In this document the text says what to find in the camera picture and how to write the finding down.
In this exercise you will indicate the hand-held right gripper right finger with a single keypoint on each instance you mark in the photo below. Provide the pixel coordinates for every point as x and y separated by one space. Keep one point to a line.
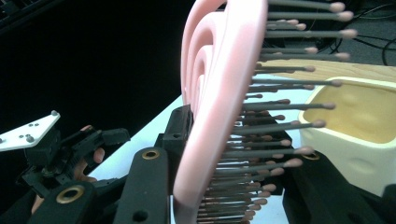
281 137

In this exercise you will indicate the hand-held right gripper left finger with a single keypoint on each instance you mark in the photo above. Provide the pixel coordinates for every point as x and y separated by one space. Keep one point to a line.
179 130

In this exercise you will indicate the pink hairbrush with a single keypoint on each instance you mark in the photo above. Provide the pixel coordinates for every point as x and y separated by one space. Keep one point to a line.
214 93

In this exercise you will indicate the cream square cup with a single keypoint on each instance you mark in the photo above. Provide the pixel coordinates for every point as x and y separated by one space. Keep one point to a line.
351 140

